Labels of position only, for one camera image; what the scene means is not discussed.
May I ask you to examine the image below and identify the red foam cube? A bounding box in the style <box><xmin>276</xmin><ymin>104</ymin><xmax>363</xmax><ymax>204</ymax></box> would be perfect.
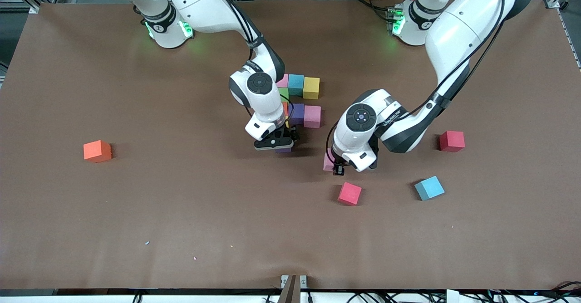
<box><xmin>337</xmin><ymin>182</ymin><xmax>363</xmax><ymax>206</ymax></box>
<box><xmin>438</xmin><ymin>131</ymin><xmax>466</xmax><ymax>153</ymax></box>

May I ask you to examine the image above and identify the yellow foam cube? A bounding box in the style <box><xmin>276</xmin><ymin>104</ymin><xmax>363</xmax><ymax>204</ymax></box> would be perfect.
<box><xmin>303</xmin><ymin>77</ymin><xmax>320</xmax><ymax>100</ymax></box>

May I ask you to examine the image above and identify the cyan foam cube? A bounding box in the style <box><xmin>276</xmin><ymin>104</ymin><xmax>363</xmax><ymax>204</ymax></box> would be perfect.
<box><xmin>288</xmin><ymin>74</ymin><xmax>305</xmax><ymax>97</ymax></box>
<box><xmin>414</xmin><ymin>176</ymin><xmax>445</xmax><ymax>201</ymax></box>

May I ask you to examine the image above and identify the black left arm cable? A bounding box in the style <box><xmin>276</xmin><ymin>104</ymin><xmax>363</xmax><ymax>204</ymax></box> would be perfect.
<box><xmin>325</xmin><ymin>121</ymin><xmax>348</xmax><ymax>167</ymax></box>

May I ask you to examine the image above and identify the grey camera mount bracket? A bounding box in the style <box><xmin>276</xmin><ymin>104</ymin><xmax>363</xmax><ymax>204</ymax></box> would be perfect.
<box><xmin>280</xmin><ymin>274</ymin><xmax>308</xmax><ymax>303</ymax></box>

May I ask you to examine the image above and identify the aluminium table edge rail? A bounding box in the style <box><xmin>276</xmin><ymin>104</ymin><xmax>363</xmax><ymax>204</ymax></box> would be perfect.
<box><xmin>556</xmin><ymin>7</ymin><xmax>581</xmax><ymax>71</ymax></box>

